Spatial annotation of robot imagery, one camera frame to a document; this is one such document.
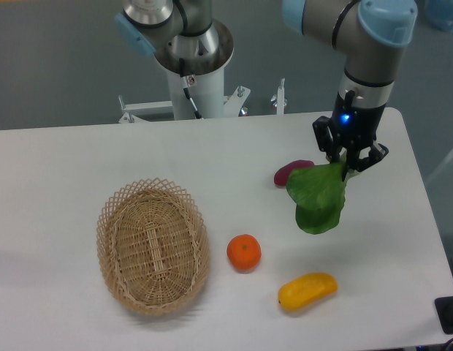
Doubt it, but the yellow mango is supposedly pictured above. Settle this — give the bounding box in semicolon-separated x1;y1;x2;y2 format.
278;272;338;312

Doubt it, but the black device at edge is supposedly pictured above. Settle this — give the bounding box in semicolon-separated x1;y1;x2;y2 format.
434;296;453;334

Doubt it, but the green leafy vegetable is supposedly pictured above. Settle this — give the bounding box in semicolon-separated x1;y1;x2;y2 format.
286;155;351;235

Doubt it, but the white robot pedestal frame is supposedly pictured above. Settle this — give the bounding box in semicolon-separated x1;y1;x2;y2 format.
118;67;251;124

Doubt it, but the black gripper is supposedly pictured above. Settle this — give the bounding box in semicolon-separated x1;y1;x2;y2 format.
312;94;389;180

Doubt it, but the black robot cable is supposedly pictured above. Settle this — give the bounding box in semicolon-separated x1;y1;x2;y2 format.
178;58;204;120

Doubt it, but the orange tangerine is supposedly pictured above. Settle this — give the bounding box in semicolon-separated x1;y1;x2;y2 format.
226;234;262;272

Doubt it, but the white bracket with bolt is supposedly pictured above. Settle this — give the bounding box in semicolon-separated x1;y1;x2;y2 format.
270;78;288;115

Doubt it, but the purple sweet potato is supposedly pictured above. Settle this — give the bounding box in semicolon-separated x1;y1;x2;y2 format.
273;159;315;188

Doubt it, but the woven wicker basket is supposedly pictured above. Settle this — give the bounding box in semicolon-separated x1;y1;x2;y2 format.
96;178;210;316

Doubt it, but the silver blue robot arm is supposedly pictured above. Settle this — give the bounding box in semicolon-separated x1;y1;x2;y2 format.
115;1;417;178

